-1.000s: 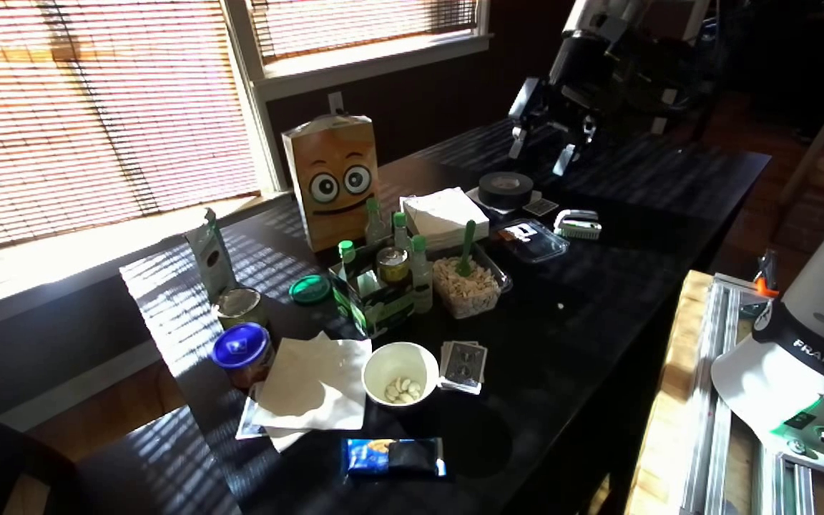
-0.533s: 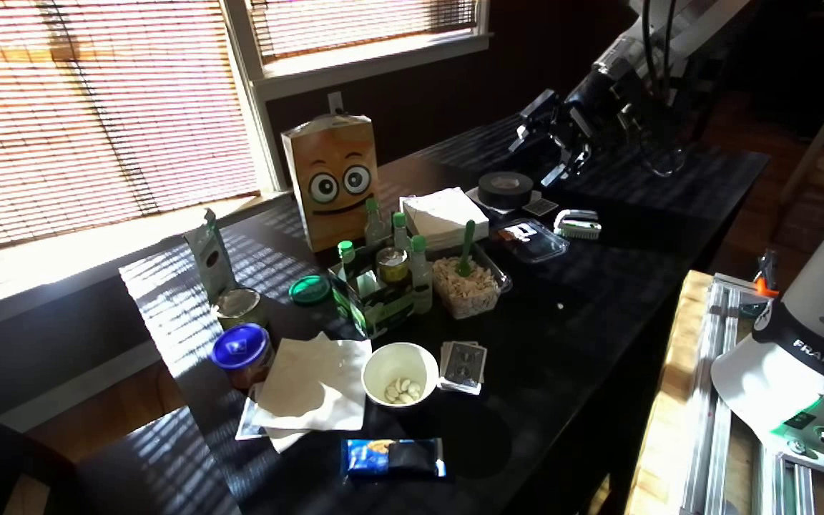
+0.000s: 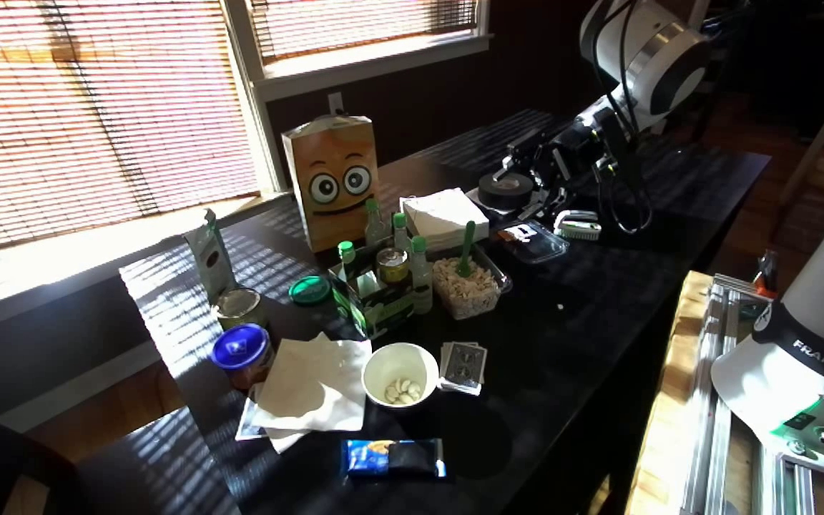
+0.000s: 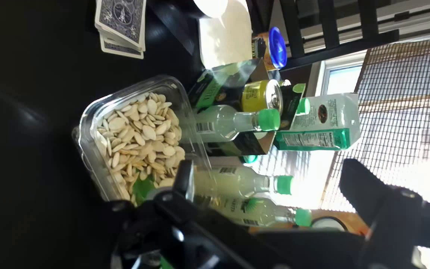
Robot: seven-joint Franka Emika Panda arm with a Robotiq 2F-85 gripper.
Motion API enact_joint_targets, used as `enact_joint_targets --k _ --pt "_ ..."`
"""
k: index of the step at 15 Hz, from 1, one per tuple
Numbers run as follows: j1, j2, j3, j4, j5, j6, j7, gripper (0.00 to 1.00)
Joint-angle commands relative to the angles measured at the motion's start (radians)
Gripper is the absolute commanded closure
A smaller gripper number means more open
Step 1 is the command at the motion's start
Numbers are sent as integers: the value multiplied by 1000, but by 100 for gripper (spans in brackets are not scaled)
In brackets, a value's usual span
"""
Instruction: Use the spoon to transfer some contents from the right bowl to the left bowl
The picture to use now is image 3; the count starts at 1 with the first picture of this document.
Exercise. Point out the white wall outlet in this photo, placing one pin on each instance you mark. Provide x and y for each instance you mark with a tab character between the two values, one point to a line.
335	102

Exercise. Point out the green oval lid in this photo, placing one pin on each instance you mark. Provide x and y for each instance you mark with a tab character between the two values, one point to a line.
309	289

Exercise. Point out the stack of white napkins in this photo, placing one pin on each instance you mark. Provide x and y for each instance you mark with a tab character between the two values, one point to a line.
440	218

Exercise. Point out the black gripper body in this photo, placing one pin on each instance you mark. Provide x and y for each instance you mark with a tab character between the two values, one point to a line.
565	153

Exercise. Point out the aluminium extrusion rail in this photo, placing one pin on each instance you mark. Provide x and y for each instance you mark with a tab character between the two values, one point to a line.
717	382

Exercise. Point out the white paper sheet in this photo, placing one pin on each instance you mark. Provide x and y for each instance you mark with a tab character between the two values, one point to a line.
253	424

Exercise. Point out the wide window blind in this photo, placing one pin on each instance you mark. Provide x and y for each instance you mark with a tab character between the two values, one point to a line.
97	116

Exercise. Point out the white paper napkin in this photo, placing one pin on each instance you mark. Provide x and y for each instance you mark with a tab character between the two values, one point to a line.
316	382

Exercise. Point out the small tan cup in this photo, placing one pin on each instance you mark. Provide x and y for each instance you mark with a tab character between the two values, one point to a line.
239	306

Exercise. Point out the green black bottle carrier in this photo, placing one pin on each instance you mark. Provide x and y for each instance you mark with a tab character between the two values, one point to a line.
383	304

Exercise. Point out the clear bottle green cap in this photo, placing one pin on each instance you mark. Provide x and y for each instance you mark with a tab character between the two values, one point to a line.
347	261
418	261
400	234
375	224

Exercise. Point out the white round bowl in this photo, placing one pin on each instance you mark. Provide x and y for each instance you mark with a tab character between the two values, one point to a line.
399	374

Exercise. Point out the gold lid small can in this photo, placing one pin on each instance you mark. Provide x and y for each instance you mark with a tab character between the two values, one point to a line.
392	265

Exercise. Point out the small white green object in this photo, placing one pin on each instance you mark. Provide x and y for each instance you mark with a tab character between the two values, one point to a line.
578	224

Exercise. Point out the orange paper bag with face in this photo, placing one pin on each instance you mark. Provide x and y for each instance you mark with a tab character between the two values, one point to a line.
330	182

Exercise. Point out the small clear plastic container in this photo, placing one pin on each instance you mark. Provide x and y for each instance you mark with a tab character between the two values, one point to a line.
465	367

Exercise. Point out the blue snack packet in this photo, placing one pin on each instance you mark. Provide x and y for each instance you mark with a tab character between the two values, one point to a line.
396	458

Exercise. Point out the black tape roll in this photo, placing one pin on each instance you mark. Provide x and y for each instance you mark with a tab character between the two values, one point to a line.
505	186

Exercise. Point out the clear plastic clamshell container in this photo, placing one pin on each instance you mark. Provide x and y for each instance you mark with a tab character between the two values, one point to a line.
531	241

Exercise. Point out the narrow window blind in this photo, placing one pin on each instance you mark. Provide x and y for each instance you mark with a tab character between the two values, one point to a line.
365	25

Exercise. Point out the wooden side table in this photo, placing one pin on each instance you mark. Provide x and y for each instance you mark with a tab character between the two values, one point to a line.
664	431

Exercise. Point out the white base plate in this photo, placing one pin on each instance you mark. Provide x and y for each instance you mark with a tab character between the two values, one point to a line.
755	382

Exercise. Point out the green sticker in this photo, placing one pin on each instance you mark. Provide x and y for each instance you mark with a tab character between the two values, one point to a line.
802	421

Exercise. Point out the white window frame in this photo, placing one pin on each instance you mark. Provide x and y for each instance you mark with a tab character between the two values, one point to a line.
250	116

